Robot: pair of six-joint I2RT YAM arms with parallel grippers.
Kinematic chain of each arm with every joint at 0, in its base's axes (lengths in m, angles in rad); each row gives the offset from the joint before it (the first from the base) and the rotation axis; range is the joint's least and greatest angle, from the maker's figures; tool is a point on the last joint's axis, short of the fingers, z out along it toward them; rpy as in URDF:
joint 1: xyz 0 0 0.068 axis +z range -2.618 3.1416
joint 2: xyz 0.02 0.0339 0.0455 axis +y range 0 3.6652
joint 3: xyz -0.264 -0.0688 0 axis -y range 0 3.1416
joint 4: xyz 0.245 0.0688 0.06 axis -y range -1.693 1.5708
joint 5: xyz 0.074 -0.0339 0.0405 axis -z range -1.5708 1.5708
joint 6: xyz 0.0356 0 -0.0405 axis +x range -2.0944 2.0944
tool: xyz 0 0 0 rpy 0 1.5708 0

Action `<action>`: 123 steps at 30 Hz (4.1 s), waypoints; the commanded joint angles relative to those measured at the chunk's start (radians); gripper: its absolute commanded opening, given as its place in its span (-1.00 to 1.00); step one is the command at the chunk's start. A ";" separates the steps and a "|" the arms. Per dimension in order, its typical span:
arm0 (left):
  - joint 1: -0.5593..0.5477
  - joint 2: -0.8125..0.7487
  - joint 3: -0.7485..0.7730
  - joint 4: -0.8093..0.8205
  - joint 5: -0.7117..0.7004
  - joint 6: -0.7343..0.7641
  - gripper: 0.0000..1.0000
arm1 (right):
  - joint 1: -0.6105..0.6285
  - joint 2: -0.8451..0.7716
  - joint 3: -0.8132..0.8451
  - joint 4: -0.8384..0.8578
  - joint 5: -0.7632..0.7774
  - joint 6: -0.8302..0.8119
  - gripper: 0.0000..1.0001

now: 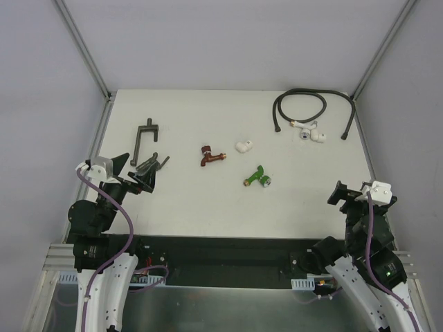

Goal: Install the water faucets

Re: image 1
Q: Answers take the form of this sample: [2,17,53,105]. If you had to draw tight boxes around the green plastic faucet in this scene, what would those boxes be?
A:
[243,165,271,187]

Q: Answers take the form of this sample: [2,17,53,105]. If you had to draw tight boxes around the white elbow pipe fitting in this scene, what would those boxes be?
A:
[235,140,253,154]

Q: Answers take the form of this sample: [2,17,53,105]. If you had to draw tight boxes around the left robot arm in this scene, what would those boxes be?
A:
[68,153,161,331]

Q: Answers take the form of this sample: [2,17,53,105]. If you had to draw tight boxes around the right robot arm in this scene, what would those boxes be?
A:
[298,181,422,331]

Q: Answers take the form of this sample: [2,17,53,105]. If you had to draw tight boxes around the grey metal faucet fixture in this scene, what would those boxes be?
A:
[136,152,170,173]

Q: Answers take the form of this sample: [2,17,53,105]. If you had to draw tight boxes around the brown plastic faucet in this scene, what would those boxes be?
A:
[200,145,226,167]

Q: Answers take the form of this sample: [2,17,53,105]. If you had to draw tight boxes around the white faucet with blue cap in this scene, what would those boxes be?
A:
[290,121,326,143]

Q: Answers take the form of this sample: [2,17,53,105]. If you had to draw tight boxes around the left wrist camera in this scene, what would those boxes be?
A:
[75,156,120,183]

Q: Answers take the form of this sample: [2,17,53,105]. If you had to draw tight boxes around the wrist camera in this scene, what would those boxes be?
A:
[356,181,393,205]
[75,156,120,183]

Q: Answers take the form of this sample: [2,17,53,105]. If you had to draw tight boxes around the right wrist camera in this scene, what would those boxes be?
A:
[356,181,393,205]

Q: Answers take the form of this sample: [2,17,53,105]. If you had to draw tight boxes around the grey metal faucet bracket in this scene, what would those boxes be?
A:
[129,118,161,166]

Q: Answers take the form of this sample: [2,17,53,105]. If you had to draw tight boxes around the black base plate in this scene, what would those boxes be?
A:
[65,233,395,288]

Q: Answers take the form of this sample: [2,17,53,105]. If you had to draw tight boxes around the dark grey flexible hose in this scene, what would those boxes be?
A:
[272,88,357,141]

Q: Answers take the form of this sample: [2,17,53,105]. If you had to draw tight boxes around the aluminium frame rail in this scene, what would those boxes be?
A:
[42,243,75,271]

